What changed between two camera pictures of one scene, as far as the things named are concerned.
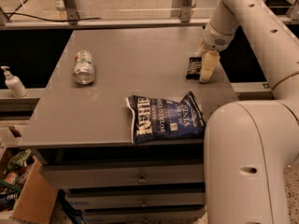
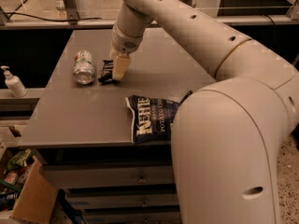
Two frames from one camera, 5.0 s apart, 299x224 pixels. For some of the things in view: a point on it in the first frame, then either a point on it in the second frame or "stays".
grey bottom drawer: x=119 y=216 stays
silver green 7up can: x=83 y=71 stays
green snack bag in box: x=19 y=161 stays
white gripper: x=216 y=40 -> x=125 y=42
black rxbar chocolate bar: x=193 y=69 -> x=106 y=73
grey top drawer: x=87 y=175 stays
